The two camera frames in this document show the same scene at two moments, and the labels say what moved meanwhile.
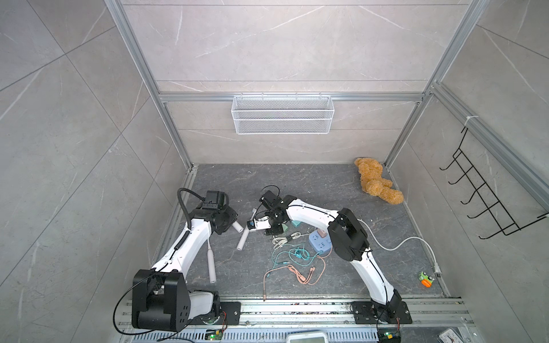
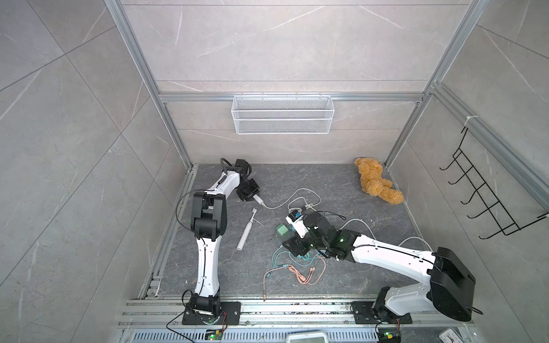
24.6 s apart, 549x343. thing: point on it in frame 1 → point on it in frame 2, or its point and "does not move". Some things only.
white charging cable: (280, 241) → (261, 202)
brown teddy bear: (372, 182) does not move
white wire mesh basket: (282, 115) does not move
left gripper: (233, 216) → (256, 189)
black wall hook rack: (503, 219) does not move
